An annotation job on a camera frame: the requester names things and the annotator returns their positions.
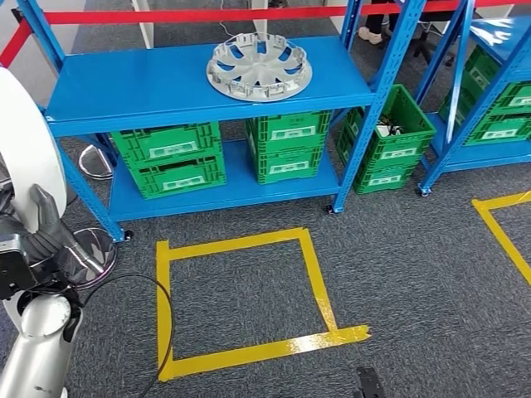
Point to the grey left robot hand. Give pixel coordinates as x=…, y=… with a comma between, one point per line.
x=54, y=241

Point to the white curved panel part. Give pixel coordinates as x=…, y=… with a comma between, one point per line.
x=29, y=143

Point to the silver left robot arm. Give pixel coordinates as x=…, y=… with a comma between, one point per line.
x=37, y=351

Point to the blue metal shelf rack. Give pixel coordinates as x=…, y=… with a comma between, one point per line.
x=145, y=82
x=452, y=110

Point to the chrome stanchion with round base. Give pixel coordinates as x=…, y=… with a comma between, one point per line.
x=100, y=247

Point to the red barrier belt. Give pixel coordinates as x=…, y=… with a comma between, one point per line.
x=14, y=44
x=165, y=15

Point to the white desk with metal bars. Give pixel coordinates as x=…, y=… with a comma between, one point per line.
x=143, y=24

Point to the grey wheel hubcap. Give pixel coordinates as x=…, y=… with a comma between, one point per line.
x=257, y=71

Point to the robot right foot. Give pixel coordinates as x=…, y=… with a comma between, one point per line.
x=370, y=384

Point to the tangled parts in crate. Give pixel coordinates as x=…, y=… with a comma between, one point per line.
x=387, y=129

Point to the person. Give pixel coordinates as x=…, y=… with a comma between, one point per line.
x=375, y=22

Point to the black office chair base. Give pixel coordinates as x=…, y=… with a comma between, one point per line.
x=427, y=46

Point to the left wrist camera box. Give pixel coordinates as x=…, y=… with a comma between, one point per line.
x=14, y=269

